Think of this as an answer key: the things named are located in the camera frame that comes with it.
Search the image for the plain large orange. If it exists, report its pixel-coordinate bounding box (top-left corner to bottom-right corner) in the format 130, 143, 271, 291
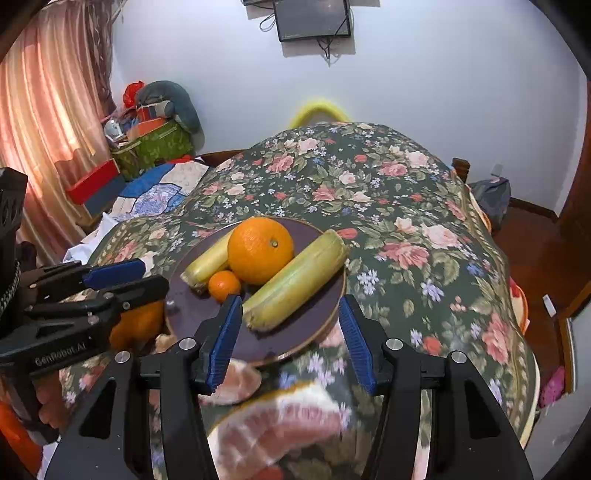
109, 300, 164, 352

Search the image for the purple round plate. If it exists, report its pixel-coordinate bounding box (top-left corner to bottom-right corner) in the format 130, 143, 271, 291
166, 217, 348, 366

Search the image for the small mandarin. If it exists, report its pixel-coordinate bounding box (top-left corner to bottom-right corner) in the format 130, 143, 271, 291
207, 270, 242, 304

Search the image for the yellow banana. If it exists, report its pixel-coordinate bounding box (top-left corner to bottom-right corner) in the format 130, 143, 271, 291
180, 230, 233, 293
242, 229, 349, 333

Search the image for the pomelo wedge with rind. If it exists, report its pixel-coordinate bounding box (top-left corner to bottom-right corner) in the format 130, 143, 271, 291
207, 382, 342, 479

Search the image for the peeled pomelo segment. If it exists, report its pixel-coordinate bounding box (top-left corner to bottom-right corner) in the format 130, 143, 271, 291
198, 359, 263, 406

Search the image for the large orange with sticker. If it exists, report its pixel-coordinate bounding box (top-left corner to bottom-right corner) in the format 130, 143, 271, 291
228, 217, 294, 286

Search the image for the person's left hand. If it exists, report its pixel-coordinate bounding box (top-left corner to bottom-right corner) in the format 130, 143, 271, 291
33, 372, 69, 431

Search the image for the white cloth on bed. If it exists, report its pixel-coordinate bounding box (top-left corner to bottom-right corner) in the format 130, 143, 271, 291
62, 213, 118, 265

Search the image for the red gift box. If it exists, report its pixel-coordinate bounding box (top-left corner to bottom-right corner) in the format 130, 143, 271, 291
65, 158, 120, 205

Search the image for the patchwork blue blanket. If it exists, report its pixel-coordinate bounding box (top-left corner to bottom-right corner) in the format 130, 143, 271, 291
109, 160, 209, 222

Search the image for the green storage box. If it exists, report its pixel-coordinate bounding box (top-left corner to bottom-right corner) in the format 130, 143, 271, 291
111, 121, 194, 182

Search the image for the floral bed quilt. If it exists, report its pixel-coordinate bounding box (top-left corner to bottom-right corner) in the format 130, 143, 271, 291
90, 123, 540, 479

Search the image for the grey plush toy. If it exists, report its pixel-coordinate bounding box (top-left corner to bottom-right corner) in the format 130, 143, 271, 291
135, 80, 201, 134

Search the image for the pink striped curtain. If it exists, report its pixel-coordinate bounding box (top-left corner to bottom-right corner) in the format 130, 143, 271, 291
1, 1, 115, 263

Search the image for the grey bag on floor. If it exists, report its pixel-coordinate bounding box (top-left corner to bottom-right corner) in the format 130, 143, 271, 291
469, 177, 511, 233

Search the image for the wall mounted black television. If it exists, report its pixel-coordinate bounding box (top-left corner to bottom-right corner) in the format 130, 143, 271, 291
242, 0, 273, 8

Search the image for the small black wall monitor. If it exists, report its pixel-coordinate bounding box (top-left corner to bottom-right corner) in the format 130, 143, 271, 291
273, 0, 352, 42

